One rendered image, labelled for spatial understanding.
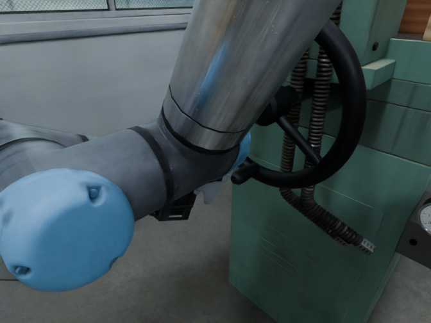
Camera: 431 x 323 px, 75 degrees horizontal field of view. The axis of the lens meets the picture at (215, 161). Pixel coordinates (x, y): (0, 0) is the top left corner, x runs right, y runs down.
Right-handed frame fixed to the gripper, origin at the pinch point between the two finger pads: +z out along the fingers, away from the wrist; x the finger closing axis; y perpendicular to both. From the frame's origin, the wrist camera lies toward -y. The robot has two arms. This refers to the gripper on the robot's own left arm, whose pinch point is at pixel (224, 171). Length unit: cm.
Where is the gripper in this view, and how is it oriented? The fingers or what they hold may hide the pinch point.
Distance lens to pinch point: 49.0
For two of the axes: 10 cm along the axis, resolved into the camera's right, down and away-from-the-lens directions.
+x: 6.9, 3.2, -6.5
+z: 6.6, 1.2, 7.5
